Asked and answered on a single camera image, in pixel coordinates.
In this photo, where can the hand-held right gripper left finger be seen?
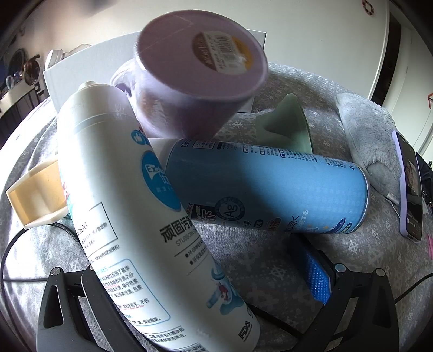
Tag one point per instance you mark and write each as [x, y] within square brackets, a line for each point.
[90, 282]

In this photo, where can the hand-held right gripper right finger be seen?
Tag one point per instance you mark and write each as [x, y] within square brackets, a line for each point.
[316, 277]

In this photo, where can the white spray can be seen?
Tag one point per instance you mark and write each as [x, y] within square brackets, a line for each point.
[111, 203]

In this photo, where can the blue spray can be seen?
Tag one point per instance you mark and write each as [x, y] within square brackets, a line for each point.
[270, 189]

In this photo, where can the green cup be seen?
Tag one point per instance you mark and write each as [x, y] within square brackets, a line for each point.
[280, 118]

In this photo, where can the white storage box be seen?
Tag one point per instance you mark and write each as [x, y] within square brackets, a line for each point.
[67, 81]

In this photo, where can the beige tape dispenser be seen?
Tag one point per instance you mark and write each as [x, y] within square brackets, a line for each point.
[37, 189]

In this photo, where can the smartphone with purple case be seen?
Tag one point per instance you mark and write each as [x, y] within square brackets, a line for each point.
[411, 189]

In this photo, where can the grey plush cloth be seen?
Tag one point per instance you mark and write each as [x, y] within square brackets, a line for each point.
[368, 135]

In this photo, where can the white side shelf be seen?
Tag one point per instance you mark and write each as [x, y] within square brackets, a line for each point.
[17, 94]

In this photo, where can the purple cup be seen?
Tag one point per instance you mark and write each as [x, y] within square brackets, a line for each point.
[189, 101]

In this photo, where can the dark door frame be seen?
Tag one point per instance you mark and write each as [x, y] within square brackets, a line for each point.
[395, 50]

